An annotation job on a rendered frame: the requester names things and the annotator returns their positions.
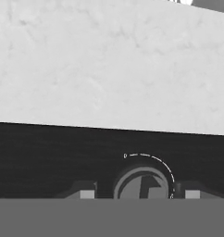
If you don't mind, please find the grey round stove knob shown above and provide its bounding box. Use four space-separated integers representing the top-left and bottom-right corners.
113 166 174 200

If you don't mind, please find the black stove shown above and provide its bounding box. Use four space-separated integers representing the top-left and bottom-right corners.
0 121 224 200

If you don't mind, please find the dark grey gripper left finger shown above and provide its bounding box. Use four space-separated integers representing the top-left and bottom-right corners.
56 180 97 200

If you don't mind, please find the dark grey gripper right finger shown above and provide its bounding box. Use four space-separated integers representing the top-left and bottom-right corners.
176 181 224 200

